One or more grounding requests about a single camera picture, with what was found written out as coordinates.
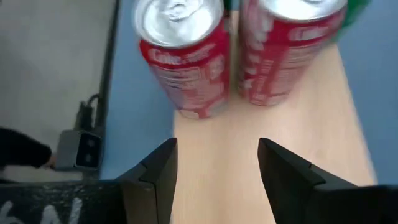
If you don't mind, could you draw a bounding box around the red Coca-Cola can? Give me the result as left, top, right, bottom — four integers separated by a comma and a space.
238, 0, 349, 107
132, 0, 231, 121

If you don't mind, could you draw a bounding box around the black camera cable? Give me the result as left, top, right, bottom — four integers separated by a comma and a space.
73, 92, 101, 131

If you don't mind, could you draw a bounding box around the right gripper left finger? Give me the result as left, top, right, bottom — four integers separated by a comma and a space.
116, 137, 178, 224

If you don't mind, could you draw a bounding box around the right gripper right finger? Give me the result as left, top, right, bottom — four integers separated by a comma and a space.
257, 138, 327, 224

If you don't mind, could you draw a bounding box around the grey table-level camera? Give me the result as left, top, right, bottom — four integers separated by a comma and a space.
55, 129, 103, 171

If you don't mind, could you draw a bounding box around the light wooden board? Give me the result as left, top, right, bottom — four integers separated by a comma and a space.
170, 11, 379, 224

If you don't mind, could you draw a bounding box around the black metal table frame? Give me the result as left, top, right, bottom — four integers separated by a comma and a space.
94, 0, 121, 132

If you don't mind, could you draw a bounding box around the person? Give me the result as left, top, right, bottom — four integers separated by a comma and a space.
0, 126, 57, 170

